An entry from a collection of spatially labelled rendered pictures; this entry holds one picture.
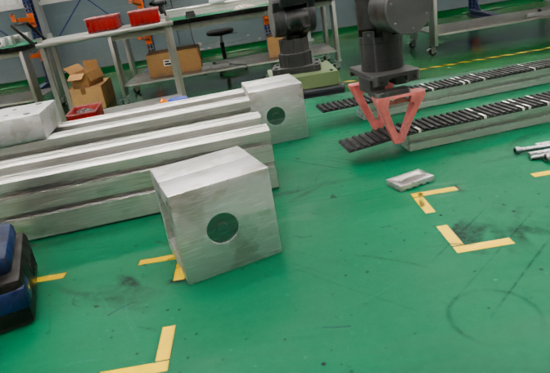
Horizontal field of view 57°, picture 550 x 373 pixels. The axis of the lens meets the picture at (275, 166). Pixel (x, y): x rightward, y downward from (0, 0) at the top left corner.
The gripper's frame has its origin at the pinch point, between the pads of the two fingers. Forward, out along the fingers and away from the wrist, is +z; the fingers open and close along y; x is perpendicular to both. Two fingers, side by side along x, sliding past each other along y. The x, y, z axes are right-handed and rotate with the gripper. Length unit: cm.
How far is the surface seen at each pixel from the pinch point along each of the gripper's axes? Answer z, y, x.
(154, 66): 43, -492, -65
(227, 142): -4.4, 4.9, -23.2
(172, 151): -4.7, 4.8, -30.1
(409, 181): 2.6, 12.9, -2.7
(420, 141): 2.1, 1.8, 4.1
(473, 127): 1.8, 1.2, 12.7
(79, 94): 58, -494, -148
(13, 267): -2, 21, -45
